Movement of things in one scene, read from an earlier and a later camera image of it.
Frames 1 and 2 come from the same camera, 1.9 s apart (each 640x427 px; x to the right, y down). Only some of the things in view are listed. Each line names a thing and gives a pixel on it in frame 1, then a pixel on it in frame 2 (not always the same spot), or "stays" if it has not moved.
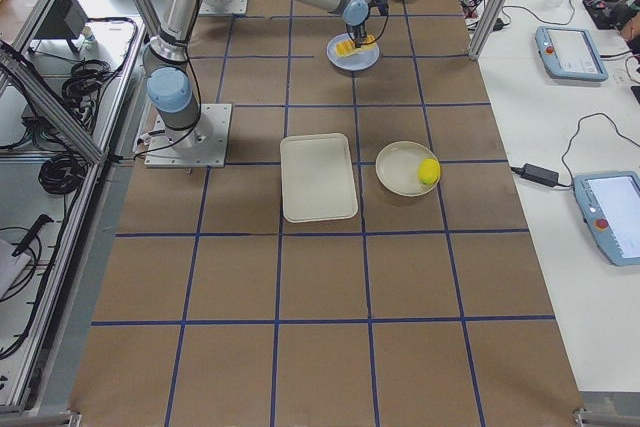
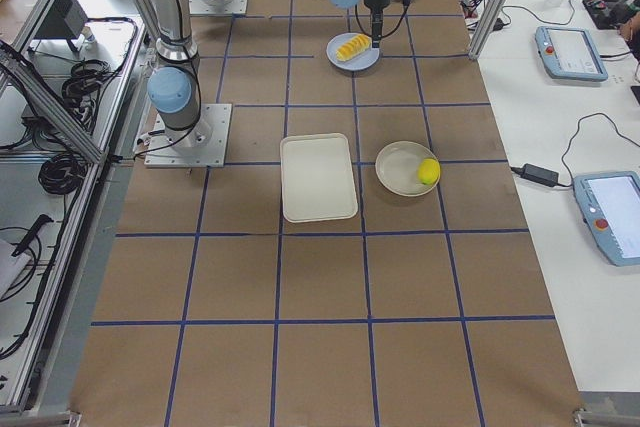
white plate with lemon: [397, 168] stays
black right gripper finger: [359, 37] to [376, 27]
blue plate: [360, 60] stays
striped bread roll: [348, 47] stays
